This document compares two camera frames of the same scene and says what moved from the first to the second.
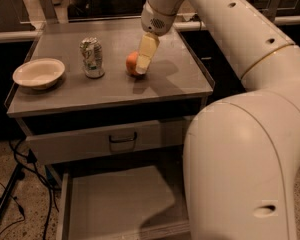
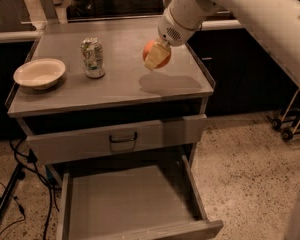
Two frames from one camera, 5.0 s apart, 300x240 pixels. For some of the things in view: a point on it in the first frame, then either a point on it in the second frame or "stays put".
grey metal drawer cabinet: (115, 138) stays put
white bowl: (39, 73) stays put
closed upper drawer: (107, 141) stays put
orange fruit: (131, 61) to (146, 50)
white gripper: (155, 23) to (172, 30)
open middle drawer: (143, 203) stays put
